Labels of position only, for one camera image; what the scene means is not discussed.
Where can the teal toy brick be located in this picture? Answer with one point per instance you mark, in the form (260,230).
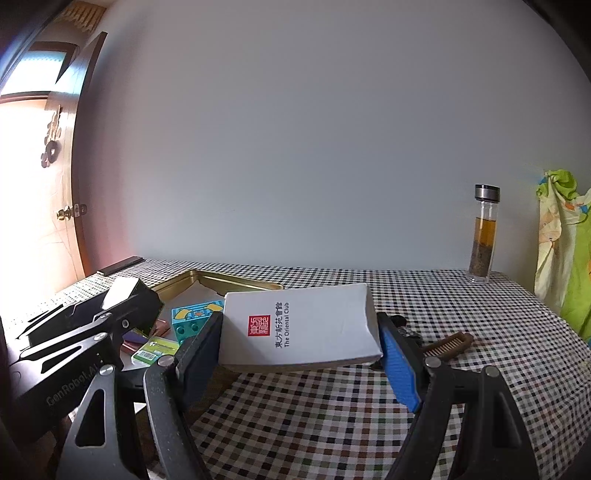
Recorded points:
(187,321)

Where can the black flat bar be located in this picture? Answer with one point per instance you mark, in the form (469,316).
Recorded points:
(119,266)

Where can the checkered tablecloth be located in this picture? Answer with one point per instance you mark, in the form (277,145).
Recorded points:
(345,422)

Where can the wooden door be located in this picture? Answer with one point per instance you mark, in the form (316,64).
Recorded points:
(49,50)

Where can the black grey hair claw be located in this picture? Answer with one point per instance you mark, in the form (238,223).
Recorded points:
(402,325)

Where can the purple block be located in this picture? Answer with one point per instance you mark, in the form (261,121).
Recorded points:
(135,337)

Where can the glass tea bottle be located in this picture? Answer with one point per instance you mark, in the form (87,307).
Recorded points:
(488,198)

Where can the green patterned cloth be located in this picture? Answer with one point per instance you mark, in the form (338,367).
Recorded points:
(562,279)

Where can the brass door handle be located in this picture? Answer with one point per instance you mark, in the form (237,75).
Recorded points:
(70,212)

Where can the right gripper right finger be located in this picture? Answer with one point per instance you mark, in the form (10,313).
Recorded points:
(493,441)

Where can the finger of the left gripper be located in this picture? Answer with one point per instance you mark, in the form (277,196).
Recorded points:
(129,305)
(65,324)

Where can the copper rectangular tin case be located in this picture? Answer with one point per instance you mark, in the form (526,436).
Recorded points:
(160,328)

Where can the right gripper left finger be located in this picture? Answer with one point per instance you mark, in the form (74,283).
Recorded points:
(103,441)

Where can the white card box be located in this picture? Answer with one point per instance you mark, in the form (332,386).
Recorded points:
(299,329)

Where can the green dental floss box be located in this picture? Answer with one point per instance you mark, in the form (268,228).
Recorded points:
(152,350)

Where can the gold metal tray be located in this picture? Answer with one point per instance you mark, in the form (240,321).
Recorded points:
(220,283)

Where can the brown wooden comb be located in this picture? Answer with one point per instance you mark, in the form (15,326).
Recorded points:
(450,347)

